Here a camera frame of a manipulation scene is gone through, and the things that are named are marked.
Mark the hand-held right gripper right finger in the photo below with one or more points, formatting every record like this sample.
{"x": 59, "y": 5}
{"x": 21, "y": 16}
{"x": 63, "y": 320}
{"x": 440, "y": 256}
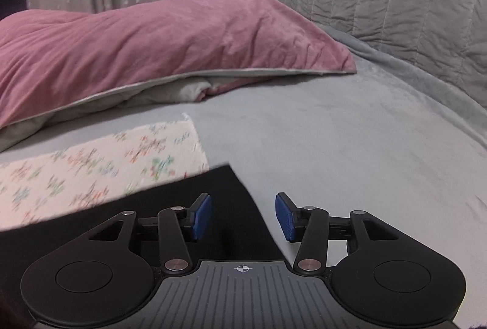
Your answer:
{"x": 283, "y": 217}

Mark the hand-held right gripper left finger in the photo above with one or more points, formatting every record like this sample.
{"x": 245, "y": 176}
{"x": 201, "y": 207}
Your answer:
{"x": 201, "y": 217}

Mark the black pants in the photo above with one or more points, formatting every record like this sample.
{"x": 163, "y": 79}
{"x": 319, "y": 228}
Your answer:
{"x": 236, "y": 199}

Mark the grey bed sheet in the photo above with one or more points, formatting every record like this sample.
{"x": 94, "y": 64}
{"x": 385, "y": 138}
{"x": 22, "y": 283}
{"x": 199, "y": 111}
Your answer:
{"x": 342, "y": 142}

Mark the floral printed cloth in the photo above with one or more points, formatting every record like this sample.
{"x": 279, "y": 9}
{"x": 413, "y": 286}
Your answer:
{"x": 95, "y": 169}

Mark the pink pillow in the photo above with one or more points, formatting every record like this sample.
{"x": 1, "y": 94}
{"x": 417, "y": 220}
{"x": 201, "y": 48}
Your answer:
{"x": 152, "y": 39}

